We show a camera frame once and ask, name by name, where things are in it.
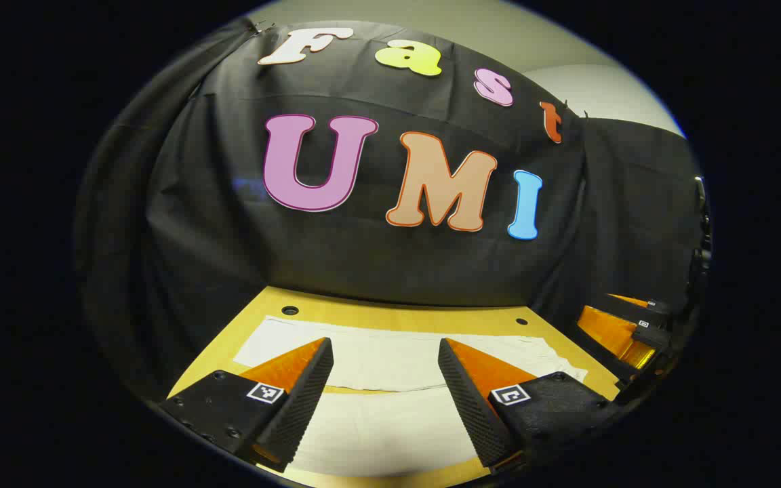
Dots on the white jeans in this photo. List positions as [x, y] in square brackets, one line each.
[390, 359]

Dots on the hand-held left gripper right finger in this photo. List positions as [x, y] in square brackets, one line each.
[472, 407]

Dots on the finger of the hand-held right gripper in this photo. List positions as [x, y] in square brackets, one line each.
[607, 331]
[638, 308]

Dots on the black backdrop cloth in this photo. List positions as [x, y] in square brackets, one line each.
[363, 251]

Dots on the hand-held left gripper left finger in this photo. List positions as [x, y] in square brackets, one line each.
[306, 393]

